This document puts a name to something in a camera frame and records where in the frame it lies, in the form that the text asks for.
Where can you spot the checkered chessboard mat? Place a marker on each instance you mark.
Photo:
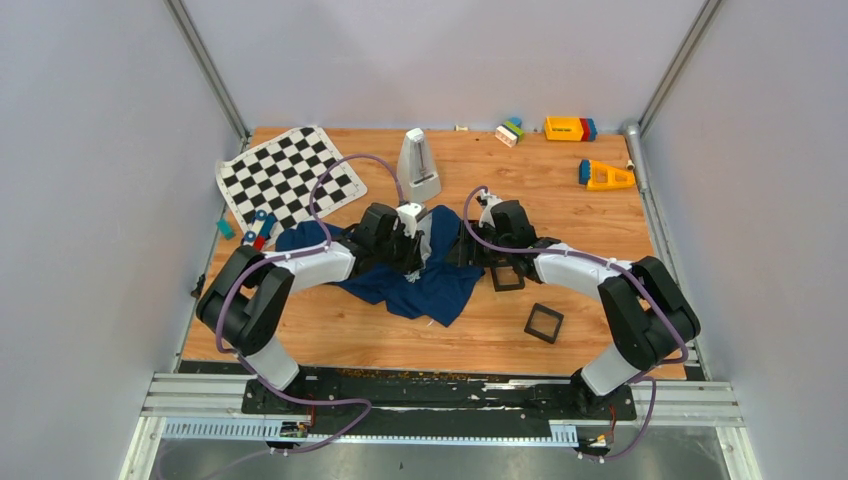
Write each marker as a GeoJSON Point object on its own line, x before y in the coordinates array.
{"type": "Point", "coordinates": [286, 175]}

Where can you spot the teal small block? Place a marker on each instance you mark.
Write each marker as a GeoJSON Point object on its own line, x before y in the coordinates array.
{"type": "Point", "coordinates": [225, 229]}

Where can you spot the white metronome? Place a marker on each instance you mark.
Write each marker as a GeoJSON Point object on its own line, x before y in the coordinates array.
{"type": "Point", "coordinates": [416, 168]}

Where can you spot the red white blue toy car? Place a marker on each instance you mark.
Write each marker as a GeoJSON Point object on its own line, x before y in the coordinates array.
{"type": "Point", "coordinates": [260, 231]}

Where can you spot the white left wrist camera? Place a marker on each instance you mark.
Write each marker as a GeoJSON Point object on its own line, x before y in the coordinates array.
{"type": "Point", "coordinates": [415, 219]}

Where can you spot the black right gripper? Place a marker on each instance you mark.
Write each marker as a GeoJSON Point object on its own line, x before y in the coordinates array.
{"type": "Point", "coordinates": [461, 257]}

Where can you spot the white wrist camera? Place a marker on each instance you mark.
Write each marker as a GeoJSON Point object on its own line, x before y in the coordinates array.
{"type": "Point", "coordinates": [415, 219]}
{"type": "Point", "coordinates": [487, 201]}

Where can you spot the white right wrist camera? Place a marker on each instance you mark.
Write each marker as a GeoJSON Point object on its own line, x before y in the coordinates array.
{"type": "Point", "coordinates": [487, 201]}

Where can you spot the grey metal pipe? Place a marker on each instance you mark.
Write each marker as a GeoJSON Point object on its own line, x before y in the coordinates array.
{"type": "Point", "coordinates": [633, 137]}

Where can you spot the yellow blue toy ramp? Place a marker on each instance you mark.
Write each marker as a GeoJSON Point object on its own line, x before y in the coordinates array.
{"type": "Point", "coordinates": [599, 176]}

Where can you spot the blue cartoon print shirt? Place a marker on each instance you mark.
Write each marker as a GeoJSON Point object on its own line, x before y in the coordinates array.
{"type": "Point", "coordinates": [441, 292]}

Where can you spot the white green blue blocks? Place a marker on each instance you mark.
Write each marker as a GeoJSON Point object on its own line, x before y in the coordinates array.
{"type": "Point", "coordinates": [510, 132]}

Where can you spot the black square frame near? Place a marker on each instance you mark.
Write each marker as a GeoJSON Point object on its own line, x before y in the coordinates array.
{"type": "Point", "coordinates": [505, 278]}

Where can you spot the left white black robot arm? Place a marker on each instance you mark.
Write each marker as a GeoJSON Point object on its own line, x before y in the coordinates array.
{"type": "Point", "coordinates": [245, 302]}

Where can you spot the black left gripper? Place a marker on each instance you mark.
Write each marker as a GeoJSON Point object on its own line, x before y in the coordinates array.
{"type": "Point", "coordinates": [412, 260]}

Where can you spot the yellow toy block bin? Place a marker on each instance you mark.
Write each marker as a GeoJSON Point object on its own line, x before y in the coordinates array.
{"type": "Point", "coordinates": [570, 129]}

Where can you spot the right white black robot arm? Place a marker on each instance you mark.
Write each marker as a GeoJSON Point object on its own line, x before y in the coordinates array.
{"type": "Point", "coordinates": [649, 318]}

